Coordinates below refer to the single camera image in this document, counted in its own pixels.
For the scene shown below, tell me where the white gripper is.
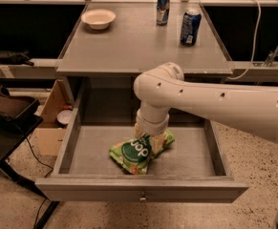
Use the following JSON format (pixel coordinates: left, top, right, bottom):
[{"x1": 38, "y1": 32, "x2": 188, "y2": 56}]
[{"x1": 134, "y1": 101, "x2": 169, "y2": 155}]

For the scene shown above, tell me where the green rice chip bag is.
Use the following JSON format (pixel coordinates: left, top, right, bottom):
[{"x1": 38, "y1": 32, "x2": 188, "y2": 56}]
[{"x1": 109, "y1": 130, "x2": 175, "y2": 175}]

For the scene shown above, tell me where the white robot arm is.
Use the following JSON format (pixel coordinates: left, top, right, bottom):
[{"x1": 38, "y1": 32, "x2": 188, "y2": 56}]
[{"x1": 134, "y1": 63, "x2": 278, "y2": 229}]

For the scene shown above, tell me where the open grey top drawer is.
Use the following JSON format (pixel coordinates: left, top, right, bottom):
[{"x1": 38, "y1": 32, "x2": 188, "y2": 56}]
[{"x1": 36, "y1": 86, "x2": 248, "y2": 203}]

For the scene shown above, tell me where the grey cabinet counter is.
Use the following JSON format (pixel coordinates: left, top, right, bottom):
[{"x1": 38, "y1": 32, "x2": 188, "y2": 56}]
[{"x1": 55, "y1": 1, "x2": 235, "y2": 110}]

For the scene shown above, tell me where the white bowl on counter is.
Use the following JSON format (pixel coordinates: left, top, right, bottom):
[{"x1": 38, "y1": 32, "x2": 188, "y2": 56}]
[{"x1": 81, "y1": 10, "x2": 116, "y2": 31}]

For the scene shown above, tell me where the white bowl in box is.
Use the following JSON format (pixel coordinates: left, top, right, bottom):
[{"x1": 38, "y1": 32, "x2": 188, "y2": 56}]
[{"x1": 56, "y1": 110, "x2": 72, "y2": 125}]

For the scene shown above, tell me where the cardboard box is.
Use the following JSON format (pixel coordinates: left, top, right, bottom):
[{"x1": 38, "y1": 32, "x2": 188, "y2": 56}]
[{"x1": 35, "y1": 80, "x2": 72, "y2": 156}]

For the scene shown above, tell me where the dark blue soda can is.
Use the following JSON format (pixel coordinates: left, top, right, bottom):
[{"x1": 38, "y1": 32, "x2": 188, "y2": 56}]
[{"x1": 180, "y1": 9, "x2": 202, "y2": 46}]

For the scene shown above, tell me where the silver blue energy drink can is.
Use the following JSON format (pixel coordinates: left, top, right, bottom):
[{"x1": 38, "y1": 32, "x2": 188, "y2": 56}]
[{"x1": 157, "y1": 0, "x2": 170, "y2": 26}]

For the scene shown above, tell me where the black side table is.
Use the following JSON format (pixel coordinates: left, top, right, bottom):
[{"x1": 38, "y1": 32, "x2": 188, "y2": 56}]
[{"x1": 0, "y1": 61, "x2": 60, "y2": 229}]

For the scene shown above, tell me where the black tray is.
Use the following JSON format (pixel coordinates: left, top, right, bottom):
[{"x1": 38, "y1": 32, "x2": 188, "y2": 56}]
[{"x1": 0, "y1": 87, "x2": 40, "y2": 122}]

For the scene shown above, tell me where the black floor cable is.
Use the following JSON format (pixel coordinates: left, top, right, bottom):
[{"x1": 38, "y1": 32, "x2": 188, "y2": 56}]
[{"x1": 25, "y1": 136, "x2": 54, "y2": 229}]

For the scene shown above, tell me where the white cable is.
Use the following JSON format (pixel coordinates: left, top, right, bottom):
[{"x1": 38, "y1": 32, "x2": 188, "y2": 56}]
[{"x1": 226, "y1": 0, "x2": 263, "y2": 81}]

